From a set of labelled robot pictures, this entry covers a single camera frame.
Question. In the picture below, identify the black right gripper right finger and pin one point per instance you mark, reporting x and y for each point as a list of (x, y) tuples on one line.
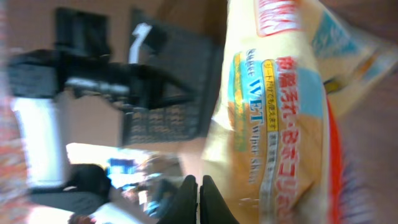
[(213, 208)]

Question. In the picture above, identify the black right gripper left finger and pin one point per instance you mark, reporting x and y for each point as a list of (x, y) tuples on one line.
[(183, 209)]

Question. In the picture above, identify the yellow cookie snack bag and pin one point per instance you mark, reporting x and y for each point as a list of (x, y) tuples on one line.
[(274, 150)]

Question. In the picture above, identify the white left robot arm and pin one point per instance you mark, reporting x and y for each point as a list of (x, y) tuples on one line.
[(80, 62)]

